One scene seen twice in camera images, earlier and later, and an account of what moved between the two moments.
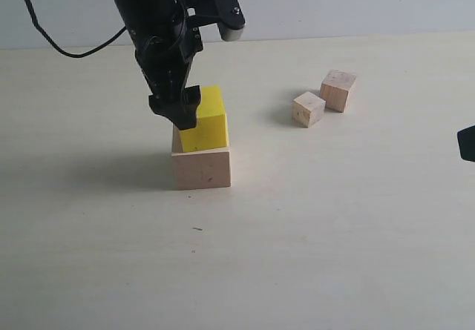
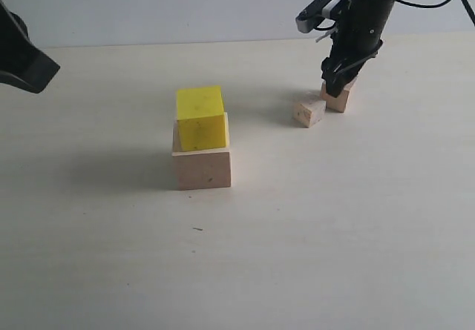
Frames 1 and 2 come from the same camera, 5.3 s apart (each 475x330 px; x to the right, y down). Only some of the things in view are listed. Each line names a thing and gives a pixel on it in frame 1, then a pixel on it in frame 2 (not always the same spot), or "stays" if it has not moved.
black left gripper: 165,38 → 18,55
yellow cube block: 211,130 stays
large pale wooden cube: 200,169 stays
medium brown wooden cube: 335,90 stays
